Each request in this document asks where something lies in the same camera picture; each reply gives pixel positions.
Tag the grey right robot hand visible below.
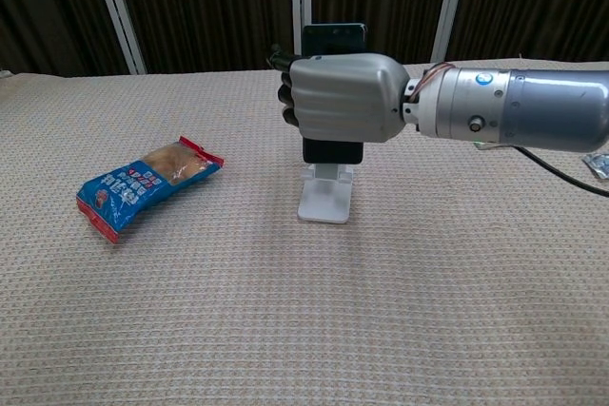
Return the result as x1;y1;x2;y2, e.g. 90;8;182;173
265;43;412;144

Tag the black smartphone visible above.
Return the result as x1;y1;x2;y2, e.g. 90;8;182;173
301;22;368;165

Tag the white phone stand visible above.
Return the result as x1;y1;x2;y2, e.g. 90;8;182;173
297;163;355;224

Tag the blue red bread snack bag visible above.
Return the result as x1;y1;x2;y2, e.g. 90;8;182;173
75;135;226;244

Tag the beige woven tablecloth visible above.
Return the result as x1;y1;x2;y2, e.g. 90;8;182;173
0;59;609;406

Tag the small silver foil packet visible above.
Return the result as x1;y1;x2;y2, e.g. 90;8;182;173
582;152;609;182

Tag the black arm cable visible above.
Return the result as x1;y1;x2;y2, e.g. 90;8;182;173
514;145;609;198

